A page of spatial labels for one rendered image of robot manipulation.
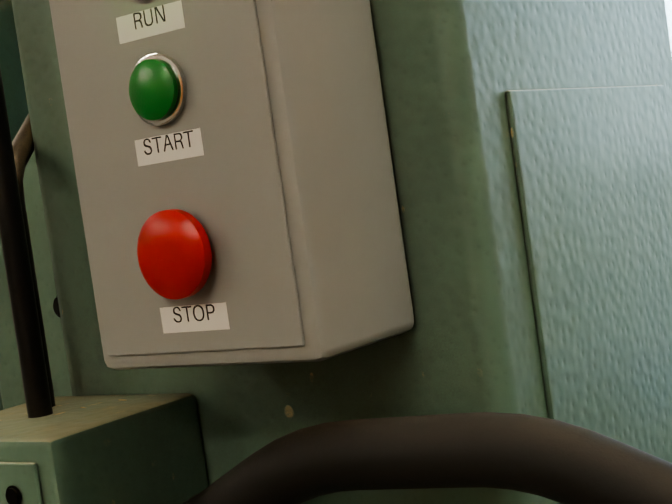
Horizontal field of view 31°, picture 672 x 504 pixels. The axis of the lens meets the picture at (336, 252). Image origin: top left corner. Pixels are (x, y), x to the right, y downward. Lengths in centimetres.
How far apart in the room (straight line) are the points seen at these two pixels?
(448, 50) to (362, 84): 3
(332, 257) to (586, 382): 13
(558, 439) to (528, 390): 7
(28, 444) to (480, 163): 19
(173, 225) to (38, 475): 11
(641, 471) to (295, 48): 17
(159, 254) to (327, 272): 6
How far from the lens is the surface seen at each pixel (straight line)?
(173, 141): 41
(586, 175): 50
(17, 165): 54
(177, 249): 40
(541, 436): 38
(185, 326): 42
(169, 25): 41
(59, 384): 63
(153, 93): 41
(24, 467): 46
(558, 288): 46
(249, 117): 39
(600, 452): 37
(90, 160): 44
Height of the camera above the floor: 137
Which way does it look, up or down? 3 degrees down
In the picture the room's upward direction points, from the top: 8 degrees counter-clockwise
